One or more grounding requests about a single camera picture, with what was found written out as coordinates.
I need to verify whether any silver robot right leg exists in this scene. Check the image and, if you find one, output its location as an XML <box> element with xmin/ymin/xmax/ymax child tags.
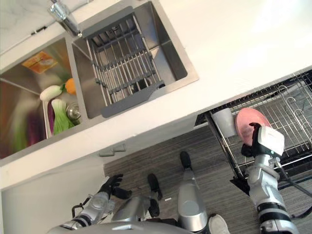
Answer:
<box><xmin>175</xmin><ymin>151</ymin><xmax>208</xmax><ymax>232</ymax></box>

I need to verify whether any pink round plate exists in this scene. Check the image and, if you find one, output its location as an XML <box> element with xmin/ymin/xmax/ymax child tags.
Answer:
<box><xmin>234</xmin><ymin>108</ymin><xmax>272</xmax><ymax>147</ymax></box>

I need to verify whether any green bok choy toy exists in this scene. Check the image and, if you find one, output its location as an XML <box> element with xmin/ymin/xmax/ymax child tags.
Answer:
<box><xmin>51</xmin><ymin>98</ymin><xmax>75</xmax><ymax>136</ymax></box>

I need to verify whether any grey cabinet handle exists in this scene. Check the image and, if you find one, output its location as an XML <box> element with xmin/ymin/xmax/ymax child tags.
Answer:
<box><xmin>98</xmin><ymin>143</ymin><xmax>126</xmax><ymax>157</ymax></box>

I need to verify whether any person's white shoe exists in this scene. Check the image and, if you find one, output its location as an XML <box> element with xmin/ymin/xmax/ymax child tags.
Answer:
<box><xmin>208</xmin><ymin>214</ymin><xmax>234</xmax><ymax>234</ymax></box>

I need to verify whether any silver robot torso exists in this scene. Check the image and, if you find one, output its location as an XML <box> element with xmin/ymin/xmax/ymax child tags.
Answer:
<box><xmin>45</xmin><ymin>218</ymin><xmax>193</xmax><ymax>234</ymax></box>

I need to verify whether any chrome kitchen faucet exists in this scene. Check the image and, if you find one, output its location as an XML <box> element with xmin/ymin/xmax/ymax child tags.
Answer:
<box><xmin>49</xmin><ymin>0</ymin><xmax>83</xmax><ymax>38</ymax></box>

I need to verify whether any white cup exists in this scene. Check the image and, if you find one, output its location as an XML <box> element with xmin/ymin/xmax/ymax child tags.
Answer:
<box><xmin>211</xmin><ymin>108</ymin><xmax>237</xmax><ymax>137</ymax></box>

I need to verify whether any chrome sink drain strainer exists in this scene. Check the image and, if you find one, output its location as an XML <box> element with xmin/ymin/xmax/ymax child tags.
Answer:
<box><xmin>65</xmin><ymin>102</ymin><xmax>81</xmax><ymax>120</ymax></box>

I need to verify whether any silver robot left leg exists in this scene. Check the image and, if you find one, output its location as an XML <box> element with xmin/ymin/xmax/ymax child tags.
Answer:
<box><xmin>111</xmin><ymin>173</ymin><xmax>163</xmax><ymax>222</ymax></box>

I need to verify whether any white radish toy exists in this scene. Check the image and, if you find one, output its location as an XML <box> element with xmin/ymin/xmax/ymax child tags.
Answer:
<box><xmin>39</xmin><ymin>85</ymin><xmax>67</xmax><ymax>101</ymax></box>

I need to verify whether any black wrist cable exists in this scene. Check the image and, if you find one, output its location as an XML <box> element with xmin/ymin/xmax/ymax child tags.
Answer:
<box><xmin>274</xmin><ymin>159</ymin><xmax>312</xmax><ymax>219</ymax></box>

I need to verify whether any wire dishwasher rack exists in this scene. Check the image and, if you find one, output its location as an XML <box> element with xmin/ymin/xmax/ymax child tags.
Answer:
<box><xmin>204</xmin><ymin>73</ymin><xmax>312</xmax><ymax>182</ymax></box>

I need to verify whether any orange fruit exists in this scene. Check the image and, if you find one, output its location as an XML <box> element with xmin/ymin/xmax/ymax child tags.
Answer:
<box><xmin>65</xmin><ymin>78</ymin><xmax>77</xmax><ymax>95</ymax></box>

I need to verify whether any stainless steel double sink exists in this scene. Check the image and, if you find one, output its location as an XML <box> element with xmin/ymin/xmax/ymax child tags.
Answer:
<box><xmin>0</xmin><ymin>0</ymin><xmax>199</xmax><ymax>160</ymax></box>

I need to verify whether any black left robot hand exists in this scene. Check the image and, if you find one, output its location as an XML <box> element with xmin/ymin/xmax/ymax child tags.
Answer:
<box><xmin>100</xmin><ymin>174</ymin><xmax>133</xmax><ymax>199</ymax></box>

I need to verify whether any orange sticker label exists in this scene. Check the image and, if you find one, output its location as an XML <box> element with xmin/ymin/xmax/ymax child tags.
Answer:
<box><xmin>21</xmin><ymin>51</ymin><xmax>58</xmax><ymax>74</ymax></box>

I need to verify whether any purple eggplant toy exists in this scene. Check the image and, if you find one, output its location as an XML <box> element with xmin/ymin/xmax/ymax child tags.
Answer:
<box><xmin>46</xmin><ymin>101</ymin><xmax>56</xmax><ymax>134</ymax></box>

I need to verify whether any grey sink drying rack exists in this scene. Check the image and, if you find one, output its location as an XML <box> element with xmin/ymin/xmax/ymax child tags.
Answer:
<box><xmin>82</xmin><ymin>12</ymin><xmax>166</xmax><ymax>118</ymax></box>

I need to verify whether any silver robot leg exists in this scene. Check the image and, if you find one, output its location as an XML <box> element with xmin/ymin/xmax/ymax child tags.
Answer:
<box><xmin>175</xmin><ymin>151</ymin><xmax>208</xmax><ymax>232</ymax></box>
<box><xmin>111</xmin><ymin>173</ymin><xmax>163</xmax><ymax>222</ymax></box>

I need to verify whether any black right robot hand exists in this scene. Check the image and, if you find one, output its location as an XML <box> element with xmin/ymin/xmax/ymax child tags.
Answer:
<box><xmin>241</xmin><ymin>122</ymin><xmax>285</xmax><ymax>158</ymax></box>

